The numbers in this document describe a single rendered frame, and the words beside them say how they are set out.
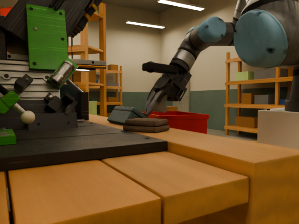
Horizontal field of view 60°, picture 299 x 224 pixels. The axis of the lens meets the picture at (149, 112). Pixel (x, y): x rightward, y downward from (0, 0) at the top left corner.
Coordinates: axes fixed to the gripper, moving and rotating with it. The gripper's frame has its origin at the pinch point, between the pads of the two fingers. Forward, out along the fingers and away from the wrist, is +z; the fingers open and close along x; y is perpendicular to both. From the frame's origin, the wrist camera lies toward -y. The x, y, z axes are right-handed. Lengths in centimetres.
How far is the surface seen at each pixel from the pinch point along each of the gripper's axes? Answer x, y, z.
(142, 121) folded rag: -16.8, -8.0, 7.5
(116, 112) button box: 8.1, -5.4, 4.8
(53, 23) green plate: 14.4, -36.8, -7.9
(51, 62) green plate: 11.0, -30.9, 3.2
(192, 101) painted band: 640, 460, -311
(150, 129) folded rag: -19.1, -6.2, 8.5
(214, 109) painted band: 528, 469, -289
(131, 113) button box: -2.2, -5.2, 4.2
